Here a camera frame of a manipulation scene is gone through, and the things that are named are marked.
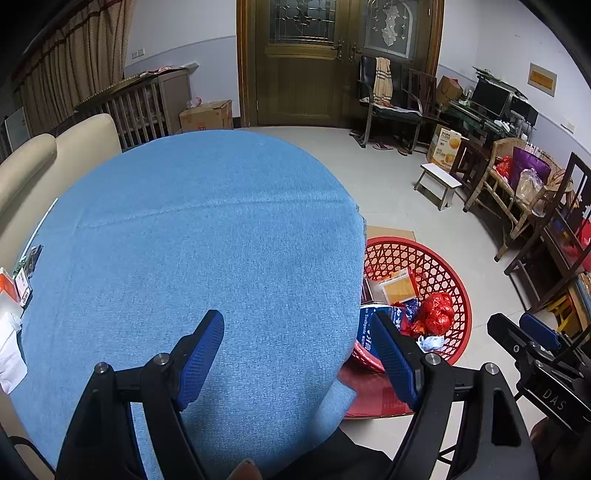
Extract light blue cloth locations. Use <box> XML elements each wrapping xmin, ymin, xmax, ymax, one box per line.
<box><xmin>417</xmin><ymin>336</ymin><xmax>446</xmax><ymax>353</ymax></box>

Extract red plastic bag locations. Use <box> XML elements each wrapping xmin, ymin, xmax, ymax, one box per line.
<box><xmin>411</xmin><ymin>292</ymin><xmax>455</xmax><ymax>338</ymax></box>

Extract orange cardboard box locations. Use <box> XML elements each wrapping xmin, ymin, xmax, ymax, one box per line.
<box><xmin>369</xmin><ymin>267</ymin><xmax>418</xmax><ymax>305</ymax></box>

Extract blue orange snack wrappers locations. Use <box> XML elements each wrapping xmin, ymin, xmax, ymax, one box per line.
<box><xmin>356</xmin><ymin>298</ymin><xmax>420</xmax><ymax>357</ymax></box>

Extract red plastic mesh basket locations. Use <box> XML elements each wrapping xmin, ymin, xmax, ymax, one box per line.
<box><xmin>338</xmin><ymin>236</ymin><xmax>475</xmax><ymax>420</ymax></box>

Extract blue round tablecloth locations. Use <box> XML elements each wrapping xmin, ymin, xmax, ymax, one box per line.
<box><xmin>11</xmin><ymin>130</ymin><xmax>366</xmax><ymax>479</ymax></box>

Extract wooden armchair with bags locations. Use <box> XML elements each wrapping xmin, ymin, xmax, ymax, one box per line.
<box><xmin>464</xmin><ymin>138</ymin><xmax>566</xmax><ymax>260</ymax></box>

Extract small white step stool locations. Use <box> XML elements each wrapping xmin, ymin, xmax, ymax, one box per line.
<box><xmin>414</xmin><ymin>163</ymin><xmax>462</xmax><ymax>211</ymax></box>

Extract white tissue paper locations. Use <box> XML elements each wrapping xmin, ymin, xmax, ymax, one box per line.
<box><xmin>0</xmin><ymin>292</ymin><xmax>28</xmax><ymax>395</ymax></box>

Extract small white labelled packet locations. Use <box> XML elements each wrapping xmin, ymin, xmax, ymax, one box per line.
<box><xmin>14</xmin><ymin>269</ymin><xmax>32</xmax><ymax>309</ymax></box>

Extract dark green snack packet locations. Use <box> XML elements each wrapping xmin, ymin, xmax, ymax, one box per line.
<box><xmin>13</xmin><ymin>245</ymin><xmax>43</xmax><ymax>278</ymax></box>

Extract orange white tissue box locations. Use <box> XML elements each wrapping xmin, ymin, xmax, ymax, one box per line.
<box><xmin>0</xmin><ymin>267</ymin><xmax>20</xmax><ymax>303</ymax></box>

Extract orange printed carton box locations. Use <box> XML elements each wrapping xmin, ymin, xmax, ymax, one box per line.
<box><xmin>427</xmin><ymin>124</ymin><xmax>463</xmax><ymax>172</ymax></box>

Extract black computer monitor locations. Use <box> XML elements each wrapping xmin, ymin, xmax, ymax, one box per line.
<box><xmin>471</xmin><ymin>79</ymin><xmax>511</xmax><ymax>119</ymax></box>

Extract beige leather sofa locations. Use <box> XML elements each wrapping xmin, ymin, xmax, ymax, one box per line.
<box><xmin>1</xmin><ymin>114</ymin><xmax>121</xmax><ymax>269</ymax></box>

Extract wooden slatted radiator cover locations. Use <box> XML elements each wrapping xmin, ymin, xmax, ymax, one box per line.
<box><xmin>73</xmin><ymin>67</ymin><xmax>191</xmax><ymax>150</ymax></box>

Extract dark chair with striped cloth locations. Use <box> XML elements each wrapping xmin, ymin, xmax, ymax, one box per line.
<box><xmin>352</xmin><ymin>55</ymin><xmax>437</xmax><ymax>155</ymax></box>

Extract brown wooden double door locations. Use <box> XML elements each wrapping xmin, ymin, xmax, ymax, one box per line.
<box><xmin>236</xmin><ymin>1</ymin><xmax>444</xmax><ymax>127</ymax></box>

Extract beige curtain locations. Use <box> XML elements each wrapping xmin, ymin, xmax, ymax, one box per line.
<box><xmin>12</xmin><ymin>0</ymin><xmax>135</xmax><ymax>135</ymax></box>

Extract cardboard box by wall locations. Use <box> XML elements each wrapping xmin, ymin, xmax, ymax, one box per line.
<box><xmin>179</xmin><ymin>100</ymin><xmax>233</xmax><ymax>133</ymax></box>

